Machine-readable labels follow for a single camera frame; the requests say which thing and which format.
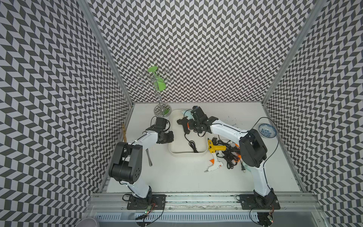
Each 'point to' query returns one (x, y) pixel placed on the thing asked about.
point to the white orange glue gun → (214, 164)
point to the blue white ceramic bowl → (267, 131)
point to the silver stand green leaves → (155, 79)
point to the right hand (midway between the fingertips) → (191, 124)
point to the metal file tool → (149, 157)
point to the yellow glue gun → (212, 148)
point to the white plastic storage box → (181, 146)
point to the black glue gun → (188, 125)
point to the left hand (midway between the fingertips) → (172, 139)
